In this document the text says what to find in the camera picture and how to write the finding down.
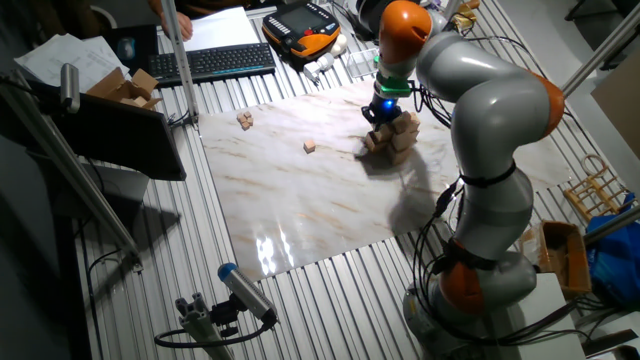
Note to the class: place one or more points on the black camera bracket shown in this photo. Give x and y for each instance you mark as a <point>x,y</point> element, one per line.
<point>225,315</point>

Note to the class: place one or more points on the open cardboard box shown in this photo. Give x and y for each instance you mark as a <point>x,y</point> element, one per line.
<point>115,87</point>

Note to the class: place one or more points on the grey computer mouse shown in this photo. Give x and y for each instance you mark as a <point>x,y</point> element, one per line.
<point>126,48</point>

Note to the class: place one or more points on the black filament spool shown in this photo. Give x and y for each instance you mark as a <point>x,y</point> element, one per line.
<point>367,17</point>

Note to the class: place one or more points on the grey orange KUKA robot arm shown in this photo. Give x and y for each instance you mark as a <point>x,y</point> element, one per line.
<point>495,115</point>

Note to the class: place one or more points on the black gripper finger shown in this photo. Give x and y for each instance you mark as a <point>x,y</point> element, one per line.
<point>395,124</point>
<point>372,127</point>

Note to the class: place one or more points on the medium wooden cube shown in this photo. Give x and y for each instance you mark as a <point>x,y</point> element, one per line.
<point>309,146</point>

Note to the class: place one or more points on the orange black teach pendant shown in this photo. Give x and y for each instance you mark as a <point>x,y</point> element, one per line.
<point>300,25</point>

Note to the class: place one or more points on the wooden rack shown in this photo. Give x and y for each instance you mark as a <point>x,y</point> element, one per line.
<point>595,189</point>

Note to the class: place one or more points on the black monitor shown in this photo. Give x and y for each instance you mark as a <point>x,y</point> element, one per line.
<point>115,140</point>

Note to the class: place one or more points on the brown cardboard box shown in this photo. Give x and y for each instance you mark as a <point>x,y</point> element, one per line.
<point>565,260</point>

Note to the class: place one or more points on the silver camera with blue end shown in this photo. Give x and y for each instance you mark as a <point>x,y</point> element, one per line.
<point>247,292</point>

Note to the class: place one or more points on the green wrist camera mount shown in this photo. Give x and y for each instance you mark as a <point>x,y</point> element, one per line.
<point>392,87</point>

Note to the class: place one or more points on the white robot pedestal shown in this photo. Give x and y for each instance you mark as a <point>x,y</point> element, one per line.
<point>545,320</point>

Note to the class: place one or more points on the white marble pattern mat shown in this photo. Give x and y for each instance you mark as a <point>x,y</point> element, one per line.
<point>300,210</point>

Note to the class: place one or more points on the small yellow shiny object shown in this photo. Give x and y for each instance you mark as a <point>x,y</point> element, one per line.
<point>464,17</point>

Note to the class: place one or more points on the white power adapter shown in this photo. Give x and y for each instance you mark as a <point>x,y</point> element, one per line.
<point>320,65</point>

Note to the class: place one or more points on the black computer keyboard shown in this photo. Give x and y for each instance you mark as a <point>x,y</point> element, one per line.
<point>210,62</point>

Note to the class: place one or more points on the black mouse pad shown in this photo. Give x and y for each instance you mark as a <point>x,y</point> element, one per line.
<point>145,45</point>

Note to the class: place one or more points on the clear plastic box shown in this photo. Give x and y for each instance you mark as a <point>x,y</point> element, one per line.
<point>361,64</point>

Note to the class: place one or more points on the silver cylindrical camera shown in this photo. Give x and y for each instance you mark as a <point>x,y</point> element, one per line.
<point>70,87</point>

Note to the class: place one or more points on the aluminium frame post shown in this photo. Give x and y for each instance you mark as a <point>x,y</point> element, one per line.
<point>615,225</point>
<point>605,47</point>
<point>100,212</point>
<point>179,60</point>

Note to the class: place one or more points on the person's right hand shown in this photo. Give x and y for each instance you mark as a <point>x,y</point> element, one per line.
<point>179,25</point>

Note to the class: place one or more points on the brown cardboard panel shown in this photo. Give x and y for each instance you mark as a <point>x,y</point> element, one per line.
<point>620,105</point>

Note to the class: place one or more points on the short aluminium profile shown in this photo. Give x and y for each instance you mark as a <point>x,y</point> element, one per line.
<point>200,325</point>

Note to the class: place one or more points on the white egg-shaped object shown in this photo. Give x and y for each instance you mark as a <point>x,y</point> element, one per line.
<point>340,45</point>

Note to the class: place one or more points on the blank white paper pad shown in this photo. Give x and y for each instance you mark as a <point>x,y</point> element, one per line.
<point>225,30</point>

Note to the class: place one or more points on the blue bag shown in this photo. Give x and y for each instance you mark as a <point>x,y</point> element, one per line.
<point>617,260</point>

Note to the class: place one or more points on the large wooden cube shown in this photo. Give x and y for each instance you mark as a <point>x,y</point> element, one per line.
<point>386,135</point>
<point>398,156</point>
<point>374,145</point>
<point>412,121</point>
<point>404,141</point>

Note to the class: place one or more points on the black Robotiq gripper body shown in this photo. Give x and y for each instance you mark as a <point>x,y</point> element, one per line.
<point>384,109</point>

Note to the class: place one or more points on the white printed paper sheet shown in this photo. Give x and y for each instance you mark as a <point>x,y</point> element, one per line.
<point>60,60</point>
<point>112,57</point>

